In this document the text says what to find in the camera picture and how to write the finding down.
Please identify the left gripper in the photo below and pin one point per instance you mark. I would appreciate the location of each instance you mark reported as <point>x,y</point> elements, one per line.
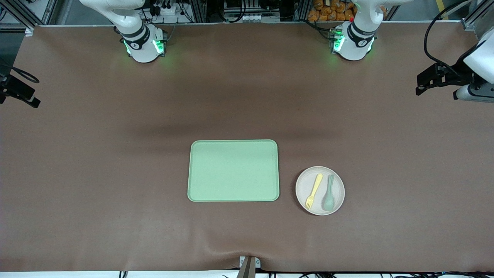
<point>460,70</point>

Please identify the yellow plastic fork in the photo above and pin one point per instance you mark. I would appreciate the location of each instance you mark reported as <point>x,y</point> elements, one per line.
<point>317,181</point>

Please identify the beige round plate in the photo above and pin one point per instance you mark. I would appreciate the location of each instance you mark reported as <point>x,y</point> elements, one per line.
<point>305,185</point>

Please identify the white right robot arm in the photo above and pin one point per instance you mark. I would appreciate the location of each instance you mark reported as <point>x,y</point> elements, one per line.
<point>135,38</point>

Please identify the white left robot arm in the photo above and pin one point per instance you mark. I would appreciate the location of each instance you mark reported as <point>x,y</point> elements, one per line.
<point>357,38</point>

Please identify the orange packaged snacks pile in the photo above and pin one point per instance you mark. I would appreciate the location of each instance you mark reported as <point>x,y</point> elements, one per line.
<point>328,11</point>

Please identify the grey-green plastic spoon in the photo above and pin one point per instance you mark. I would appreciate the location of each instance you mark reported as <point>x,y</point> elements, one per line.
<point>329,201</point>

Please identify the white power strip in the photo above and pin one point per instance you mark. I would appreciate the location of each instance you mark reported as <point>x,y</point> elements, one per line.
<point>170,10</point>

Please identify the white terminal block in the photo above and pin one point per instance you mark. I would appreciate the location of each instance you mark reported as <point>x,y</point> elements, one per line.
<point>249,17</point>

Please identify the light green rectangular tray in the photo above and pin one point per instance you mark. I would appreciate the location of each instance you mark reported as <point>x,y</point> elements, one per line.
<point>231,170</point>

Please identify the brown table mat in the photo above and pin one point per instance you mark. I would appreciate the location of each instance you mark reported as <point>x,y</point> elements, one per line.
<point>247,231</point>

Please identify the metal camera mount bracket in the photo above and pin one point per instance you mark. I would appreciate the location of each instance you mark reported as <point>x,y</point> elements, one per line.
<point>247,268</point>

